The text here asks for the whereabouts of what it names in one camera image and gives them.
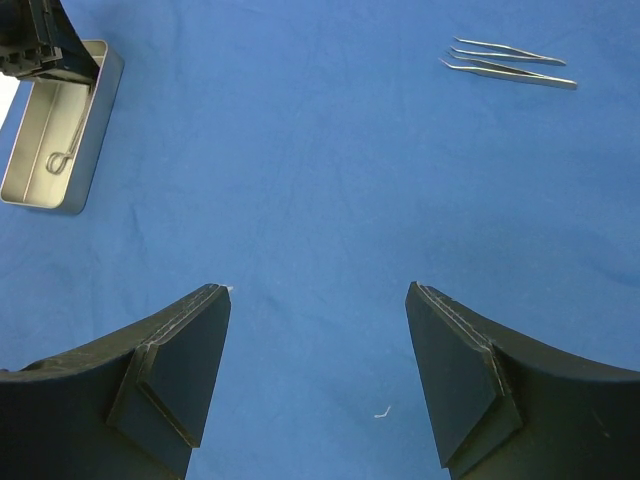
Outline steel ring-handled forceps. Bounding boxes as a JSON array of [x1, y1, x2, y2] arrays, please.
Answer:
[[45, 87, 93, 175]]

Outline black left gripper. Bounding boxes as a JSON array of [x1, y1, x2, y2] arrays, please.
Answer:
[[1, 0, 98, 84]]

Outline stainless steel tray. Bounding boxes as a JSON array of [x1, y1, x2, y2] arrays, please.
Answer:
[[1, 40, 124, 215]]

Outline steel tweezers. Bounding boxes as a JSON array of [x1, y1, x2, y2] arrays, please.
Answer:
[[441, 57, 578, 90], [450, 37, 567, 66]]

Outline blue surgical cloth wrap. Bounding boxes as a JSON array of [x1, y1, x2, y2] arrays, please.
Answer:
[[1, 1, 639, 479]]

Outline small white debris speck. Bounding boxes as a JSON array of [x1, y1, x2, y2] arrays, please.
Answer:
[[373, 405, 391, 419]]

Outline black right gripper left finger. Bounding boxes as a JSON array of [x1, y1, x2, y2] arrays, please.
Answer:
[[1, 284, 231, 479]]

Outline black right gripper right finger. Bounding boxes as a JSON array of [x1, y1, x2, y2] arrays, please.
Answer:
[[405, 283, 639, 479]]

